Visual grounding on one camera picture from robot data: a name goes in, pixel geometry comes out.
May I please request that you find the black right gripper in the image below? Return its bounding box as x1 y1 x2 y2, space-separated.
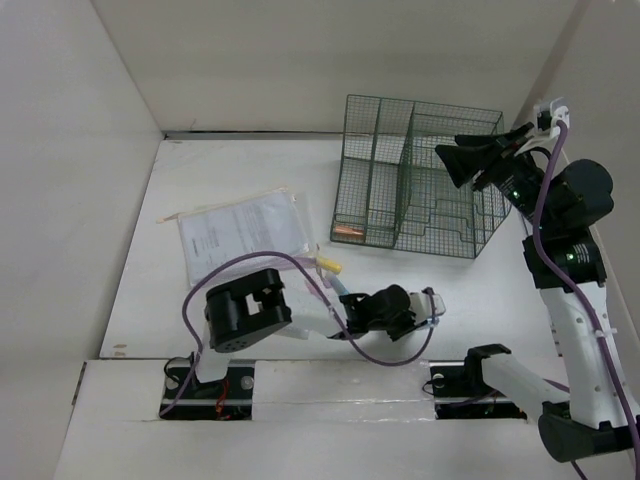
436 121 559 233

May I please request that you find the orange highlighter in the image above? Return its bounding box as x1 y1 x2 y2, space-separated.
333 225 365 238

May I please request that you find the clear zipper document pouch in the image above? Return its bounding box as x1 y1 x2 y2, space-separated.
156 187 317 287

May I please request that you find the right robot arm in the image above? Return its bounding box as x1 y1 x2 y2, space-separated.
435 122 639 464

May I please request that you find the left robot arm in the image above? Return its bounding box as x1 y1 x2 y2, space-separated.
188 268 446 397

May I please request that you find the blue highlighter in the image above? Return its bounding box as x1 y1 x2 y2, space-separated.
327 272 350 297

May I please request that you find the yellow highlighter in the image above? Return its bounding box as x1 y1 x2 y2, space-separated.
316 256 342 275

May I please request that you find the pink purple highlighter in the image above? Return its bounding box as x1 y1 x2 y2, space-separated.
305 279 325 304

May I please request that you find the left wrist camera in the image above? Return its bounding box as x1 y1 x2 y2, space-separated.
409 287 446 330

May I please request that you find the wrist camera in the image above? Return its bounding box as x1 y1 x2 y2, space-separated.
533 97 570 139
409 287 446 330

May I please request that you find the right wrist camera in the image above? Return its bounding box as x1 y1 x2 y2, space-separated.
533 97 570 139

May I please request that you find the green wire mesh organizer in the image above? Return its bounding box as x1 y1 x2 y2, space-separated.
330 94 511 259

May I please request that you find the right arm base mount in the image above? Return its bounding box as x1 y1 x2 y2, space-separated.
422 344 527 420

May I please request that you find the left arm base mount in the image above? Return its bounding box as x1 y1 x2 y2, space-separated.
159 355 255 421

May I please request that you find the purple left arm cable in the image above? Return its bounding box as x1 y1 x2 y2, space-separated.
159 251 441 416

